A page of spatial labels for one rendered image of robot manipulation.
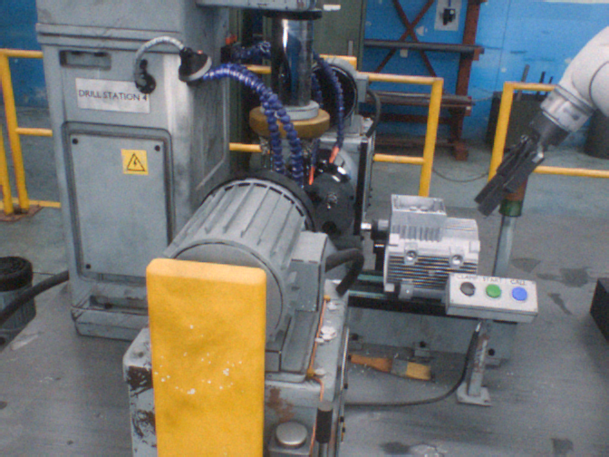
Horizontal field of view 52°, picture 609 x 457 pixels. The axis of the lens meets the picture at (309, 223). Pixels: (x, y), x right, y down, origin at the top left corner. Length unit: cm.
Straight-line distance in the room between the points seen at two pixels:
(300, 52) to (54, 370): 87
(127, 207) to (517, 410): 93
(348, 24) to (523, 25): 248
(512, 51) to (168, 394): 600
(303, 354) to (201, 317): 20
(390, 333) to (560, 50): 534
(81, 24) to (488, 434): 113
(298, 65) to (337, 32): 313
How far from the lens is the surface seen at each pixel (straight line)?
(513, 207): 178
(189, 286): 68
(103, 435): 132
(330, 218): 171
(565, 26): 662
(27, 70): 741
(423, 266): 143
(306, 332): 89
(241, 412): 76
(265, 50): 156
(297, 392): 83
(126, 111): 133
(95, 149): 138
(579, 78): 132
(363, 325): 153
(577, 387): 157
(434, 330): 153
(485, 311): 129
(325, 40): 450
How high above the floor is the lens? 166
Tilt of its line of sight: 23 degrees down
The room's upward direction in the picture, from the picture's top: 3 degrees clockwise
